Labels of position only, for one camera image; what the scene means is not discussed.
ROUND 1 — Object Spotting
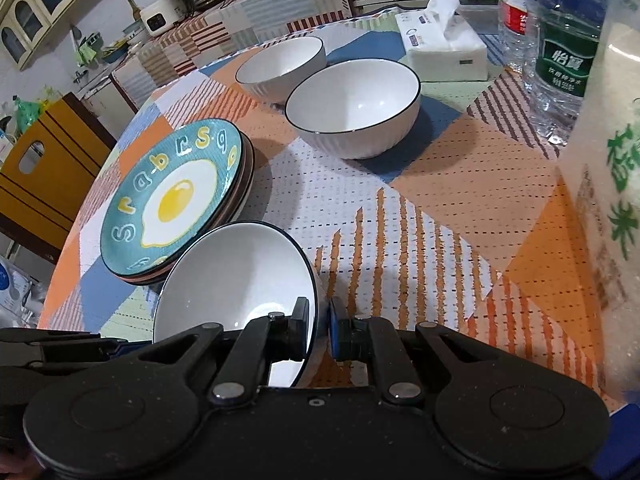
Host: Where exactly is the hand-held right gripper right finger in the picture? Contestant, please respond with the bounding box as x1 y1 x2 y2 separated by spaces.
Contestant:
327 297 501 407

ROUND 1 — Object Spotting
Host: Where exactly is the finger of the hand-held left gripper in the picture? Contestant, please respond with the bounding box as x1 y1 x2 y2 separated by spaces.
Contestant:
0 328 129 364

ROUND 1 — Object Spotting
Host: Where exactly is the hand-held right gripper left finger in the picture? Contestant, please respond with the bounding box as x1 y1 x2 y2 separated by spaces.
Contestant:
135 297 310 407

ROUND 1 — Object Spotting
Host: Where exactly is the white ribbed bowl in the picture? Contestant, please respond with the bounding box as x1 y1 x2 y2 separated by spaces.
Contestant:
235 36 327 101
152 221 321 388
285 60 422 160

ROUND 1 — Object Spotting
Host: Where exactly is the blue fried egg plate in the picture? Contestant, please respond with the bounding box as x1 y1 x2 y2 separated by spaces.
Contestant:
99 118 245 277

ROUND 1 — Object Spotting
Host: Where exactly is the checkered tablecloth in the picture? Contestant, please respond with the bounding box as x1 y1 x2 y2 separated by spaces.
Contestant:
37 7 626 391

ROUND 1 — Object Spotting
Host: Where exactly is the wooden chair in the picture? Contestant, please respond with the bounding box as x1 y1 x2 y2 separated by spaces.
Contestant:
0 92 119 266

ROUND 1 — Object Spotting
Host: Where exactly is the clear rice bag with spout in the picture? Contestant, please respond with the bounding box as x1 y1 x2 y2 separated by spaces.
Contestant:
500 0 640 411

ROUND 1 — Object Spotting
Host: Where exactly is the green hanging cloth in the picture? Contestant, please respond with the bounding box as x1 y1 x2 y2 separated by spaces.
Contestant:
75 35 102 67

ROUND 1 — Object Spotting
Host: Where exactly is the blue basin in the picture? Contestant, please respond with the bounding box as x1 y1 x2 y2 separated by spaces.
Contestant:
100 42 132 64

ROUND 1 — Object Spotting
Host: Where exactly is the white tissue pack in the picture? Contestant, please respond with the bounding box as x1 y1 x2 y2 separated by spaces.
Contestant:
395 0 488 82

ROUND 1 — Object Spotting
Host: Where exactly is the striped patchwork counter cloth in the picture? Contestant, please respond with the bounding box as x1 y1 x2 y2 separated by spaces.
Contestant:
110 0 352 111

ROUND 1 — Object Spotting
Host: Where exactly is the stack of dishes by sink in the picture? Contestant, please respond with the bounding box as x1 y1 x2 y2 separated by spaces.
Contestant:
122 20 151 49

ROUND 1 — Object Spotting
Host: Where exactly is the white rice cooker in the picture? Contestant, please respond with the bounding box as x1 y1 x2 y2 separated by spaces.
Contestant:
139 0 189 37

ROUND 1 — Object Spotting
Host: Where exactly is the green label water bottle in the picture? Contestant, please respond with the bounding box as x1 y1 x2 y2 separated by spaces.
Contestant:
522 0 608 147

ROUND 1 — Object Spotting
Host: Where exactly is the red label water bottle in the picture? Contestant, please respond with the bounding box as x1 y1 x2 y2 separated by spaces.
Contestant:
497 0 540 76

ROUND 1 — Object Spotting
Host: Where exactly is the cream wall cabinet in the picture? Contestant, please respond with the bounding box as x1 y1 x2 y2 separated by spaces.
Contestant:
0 0 113 72

